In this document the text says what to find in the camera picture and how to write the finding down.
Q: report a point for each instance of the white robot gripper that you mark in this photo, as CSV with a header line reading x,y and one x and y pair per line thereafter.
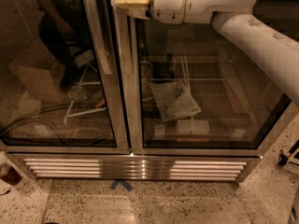
x,y
168,4

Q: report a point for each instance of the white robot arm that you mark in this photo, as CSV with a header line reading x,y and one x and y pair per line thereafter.
x,y
276,54

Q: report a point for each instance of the stainless glass door refrigerator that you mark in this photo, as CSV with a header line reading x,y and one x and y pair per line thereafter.
x,y
62,117

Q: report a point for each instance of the paper manual inside fridge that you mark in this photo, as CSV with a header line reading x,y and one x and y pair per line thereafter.
x,y
174,100

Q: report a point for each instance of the small white block inside fridge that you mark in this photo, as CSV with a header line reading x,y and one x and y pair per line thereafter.
x,y
159,130

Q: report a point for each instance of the blue tape floor marker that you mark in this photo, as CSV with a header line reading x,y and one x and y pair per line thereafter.
x,y
120,182

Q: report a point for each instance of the brown object at left edge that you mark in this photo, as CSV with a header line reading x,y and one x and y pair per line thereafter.
x,y
9,174

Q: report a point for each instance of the black caster wheel cart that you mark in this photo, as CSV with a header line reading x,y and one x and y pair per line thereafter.
x,y
291,158

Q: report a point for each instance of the left fridge door handle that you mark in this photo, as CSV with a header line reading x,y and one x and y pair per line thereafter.
x,y
97,35

